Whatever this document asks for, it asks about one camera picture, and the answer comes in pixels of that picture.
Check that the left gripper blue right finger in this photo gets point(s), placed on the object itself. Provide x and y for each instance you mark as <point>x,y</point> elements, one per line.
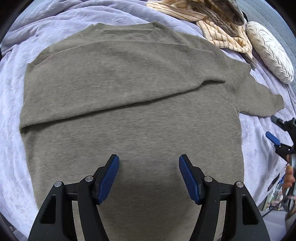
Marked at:
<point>193,179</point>

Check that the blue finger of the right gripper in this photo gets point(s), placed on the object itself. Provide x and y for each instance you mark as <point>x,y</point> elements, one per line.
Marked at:
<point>279,122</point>
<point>273,139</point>

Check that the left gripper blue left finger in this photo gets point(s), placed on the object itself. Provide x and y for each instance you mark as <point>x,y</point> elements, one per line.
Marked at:
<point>104,178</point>

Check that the brown knit sweater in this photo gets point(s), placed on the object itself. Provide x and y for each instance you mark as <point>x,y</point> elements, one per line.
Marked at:
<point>148,94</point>

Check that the person's right hand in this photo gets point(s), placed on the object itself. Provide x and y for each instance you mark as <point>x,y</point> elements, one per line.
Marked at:
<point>288,187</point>

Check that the lavender embossed bed blanket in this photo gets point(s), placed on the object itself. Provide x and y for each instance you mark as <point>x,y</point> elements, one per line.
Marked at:
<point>46,22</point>

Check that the white round pleated cushion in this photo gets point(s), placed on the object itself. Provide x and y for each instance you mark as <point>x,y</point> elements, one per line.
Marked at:
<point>271,52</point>

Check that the grey padded headboard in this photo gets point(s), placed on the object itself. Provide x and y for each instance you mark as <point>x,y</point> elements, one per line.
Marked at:
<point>266,15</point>

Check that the cream striped fleece garment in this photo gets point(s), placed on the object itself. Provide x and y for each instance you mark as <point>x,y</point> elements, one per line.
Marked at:
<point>222,22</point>

